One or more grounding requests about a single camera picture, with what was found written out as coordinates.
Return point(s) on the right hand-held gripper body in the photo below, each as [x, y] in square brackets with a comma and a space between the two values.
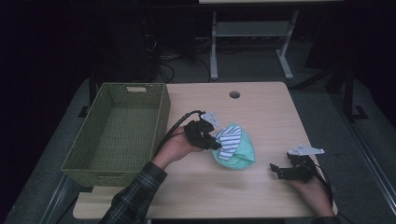
[302, 169]

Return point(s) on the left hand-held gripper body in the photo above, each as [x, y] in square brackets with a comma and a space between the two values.
[197, 132]

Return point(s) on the mint green garment striped collar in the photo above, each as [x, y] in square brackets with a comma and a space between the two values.
[238, 152]

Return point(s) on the green woven basket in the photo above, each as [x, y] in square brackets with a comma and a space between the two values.
[118, 137]

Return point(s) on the person's left hand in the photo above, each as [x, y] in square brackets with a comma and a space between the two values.
[176, 149]

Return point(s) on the person's right hand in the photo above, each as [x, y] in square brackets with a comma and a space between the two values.
[316, 197]

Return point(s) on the black metal stand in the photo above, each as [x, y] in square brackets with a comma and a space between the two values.
[350, 93]

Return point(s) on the aluminium floor rail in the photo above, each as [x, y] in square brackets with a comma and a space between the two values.
[57, 199]
[370, 161]

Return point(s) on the white metal frame table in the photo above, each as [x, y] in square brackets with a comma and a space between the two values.
[252, 28]

